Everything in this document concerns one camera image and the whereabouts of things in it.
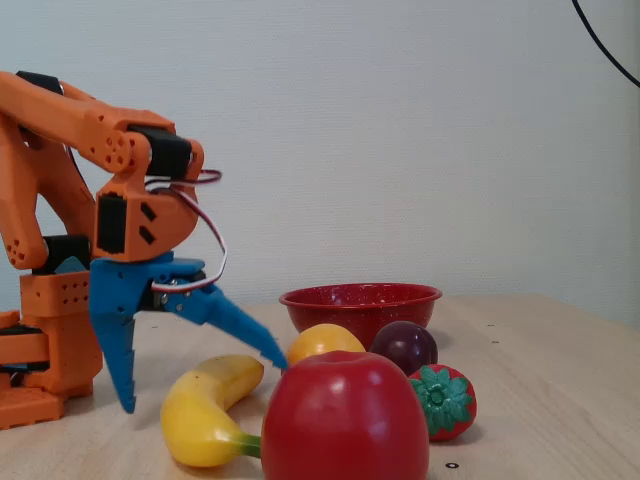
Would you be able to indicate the red speckled enamel bowl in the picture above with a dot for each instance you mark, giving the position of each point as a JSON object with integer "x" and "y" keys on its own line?
{"x": 360, "y": 310}

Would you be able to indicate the purple toy plum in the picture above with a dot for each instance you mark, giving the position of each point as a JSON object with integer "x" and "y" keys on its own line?
{"x": 405, "y": 347}

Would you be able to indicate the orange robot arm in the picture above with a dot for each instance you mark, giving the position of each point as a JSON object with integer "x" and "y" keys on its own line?
{"x": 50, "y": 115}

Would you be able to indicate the blue gripper body black motor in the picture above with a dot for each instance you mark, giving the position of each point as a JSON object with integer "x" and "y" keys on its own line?
{"x": 121, "y": 285}

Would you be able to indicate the red toy apple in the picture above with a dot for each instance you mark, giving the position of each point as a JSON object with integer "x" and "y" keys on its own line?
{"x": 345, "y": 420}

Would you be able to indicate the yellow toy banana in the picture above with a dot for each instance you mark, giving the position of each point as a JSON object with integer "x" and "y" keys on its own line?
{"x": 200, "y": 420}

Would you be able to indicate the orange toy fruit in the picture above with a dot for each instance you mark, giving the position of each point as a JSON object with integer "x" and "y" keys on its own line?
{"x": 322, "y": 342}

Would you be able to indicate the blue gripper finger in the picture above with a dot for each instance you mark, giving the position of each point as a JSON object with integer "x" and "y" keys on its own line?
{"x": 117, "y": 350}
{"x": 225, "y": 312}

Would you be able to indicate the red toy strawberry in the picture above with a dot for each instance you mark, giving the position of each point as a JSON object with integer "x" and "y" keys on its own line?
{"x": 450, "y": 400}

